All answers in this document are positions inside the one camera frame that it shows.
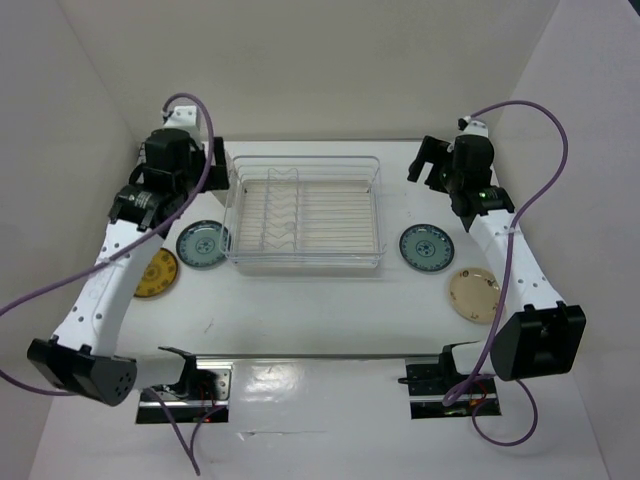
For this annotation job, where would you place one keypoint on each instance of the beige plate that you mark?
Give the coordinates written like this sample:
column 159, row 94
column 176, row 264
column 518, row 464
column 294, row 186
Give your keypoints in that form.
column 474, row 293

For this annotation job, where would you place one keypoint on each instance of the yellow patterned plate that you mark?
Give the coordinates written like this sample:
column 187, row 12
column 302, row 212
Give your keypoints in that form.
column 159, row 276

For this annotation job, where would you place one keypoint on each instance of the white wire dish rack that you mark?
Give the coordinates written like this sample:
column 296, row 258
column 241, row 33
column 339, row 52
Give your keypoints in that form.
column 306, row 167

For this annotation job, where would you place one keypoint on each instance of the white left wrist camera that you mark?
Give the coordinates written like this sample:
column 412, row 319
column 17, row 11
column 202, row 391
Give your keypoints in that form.
column 187, row 118

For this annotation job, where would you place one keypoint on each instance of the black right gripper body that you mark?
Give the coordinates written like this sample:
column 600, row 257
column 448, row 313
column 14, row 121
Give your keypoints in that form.
column 454, row 178

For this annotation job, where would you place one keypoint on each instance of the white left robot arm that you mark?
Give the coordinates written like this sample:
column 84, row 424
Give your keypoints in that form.
column 79, row 357

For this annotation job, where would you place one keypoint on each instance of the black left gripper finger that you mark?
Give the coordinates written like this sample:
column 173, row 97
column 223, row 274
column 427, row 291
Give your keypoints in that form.
column 219, row 154
column 218, row 177

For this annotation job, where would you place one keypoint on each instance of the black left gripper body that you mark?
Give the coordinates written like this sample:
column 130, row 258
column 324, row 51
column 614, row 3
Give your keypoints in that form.
column 191, row 178

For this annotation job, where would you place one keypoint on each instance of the teal blue floral plate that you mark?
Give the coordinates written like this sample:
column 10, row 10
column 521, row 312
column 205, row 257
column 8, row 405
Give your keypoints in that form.
column 426, row 248
column 202, row 244

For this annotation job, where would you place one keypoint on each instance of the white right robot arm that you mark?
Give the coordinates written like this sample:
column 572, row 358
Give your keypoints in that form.
column 534, row 333

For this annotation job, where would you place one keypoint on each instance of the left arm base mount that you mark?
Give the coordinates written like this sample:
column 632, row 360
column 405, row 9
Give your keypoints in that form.
column 201, row 393

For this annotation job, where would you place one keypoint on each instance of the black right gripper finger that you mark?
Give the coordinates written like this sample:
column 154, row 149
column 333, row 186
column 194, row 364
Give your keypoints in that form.
column 436, row 179
column 431, row 150

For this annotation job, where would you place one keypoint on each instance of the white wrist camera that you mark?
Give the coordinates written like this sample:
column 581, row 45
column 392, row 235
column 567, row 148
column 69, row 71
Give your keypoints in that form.
column 187, row 118
column 472, row 126

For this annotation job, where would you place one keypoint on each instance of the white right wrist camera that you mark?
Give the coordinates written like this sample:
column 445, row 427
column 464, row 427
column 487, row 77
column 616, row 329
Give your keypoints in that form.
column 472, row 126

